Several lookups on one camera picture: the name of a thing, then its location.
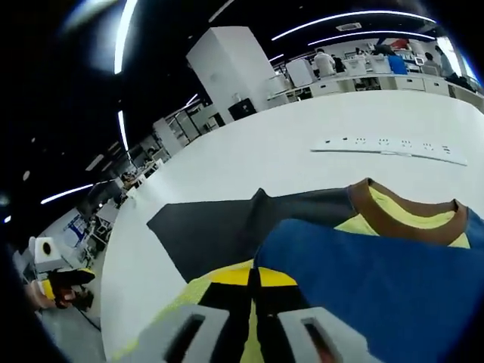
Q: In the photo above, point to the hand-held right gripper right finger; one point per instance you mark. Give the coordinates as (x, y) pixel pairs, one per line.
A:
(287, 336)

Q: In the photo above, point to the white appliance cabinet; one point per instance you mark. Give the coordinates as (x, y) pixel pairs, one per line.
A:
(300, 72)

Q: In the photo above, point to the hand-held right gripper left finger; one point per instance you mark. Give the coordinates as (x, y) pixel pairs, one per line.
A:
(181, 336)

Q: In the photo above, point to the ceiling air vent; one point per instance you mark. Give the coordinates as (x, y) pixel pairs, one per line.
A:
(348, 26)

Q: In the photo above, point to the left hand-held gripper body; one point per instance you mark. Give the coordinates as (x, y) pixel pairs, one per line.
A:
(47, 255)

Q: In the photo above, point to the blue box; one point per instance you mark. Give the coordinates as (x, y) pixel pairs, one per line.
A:
(398, 65)

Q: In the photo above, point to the white square pillar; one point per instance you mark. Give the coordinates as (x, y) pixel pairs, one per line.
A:
(230, 68)

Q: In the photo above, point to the white power strip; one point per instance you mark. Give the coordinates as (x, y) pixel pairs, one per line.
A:
(389, 149)

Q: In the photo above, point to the long curved ceiling light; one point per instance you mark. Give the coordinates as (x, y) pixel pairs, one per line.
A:
(355, 17)

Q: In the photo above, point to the yellow and blue garment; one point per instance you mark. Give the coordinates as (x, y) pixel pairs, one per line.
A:
(378, 287)

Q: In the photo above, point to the straight ceiling light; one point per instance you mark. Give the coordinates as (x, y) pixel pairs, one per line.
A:
(123, 34)

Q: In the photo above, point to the white lab counter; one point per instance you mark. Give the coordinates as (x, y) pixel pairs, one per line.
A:
(363, 85)

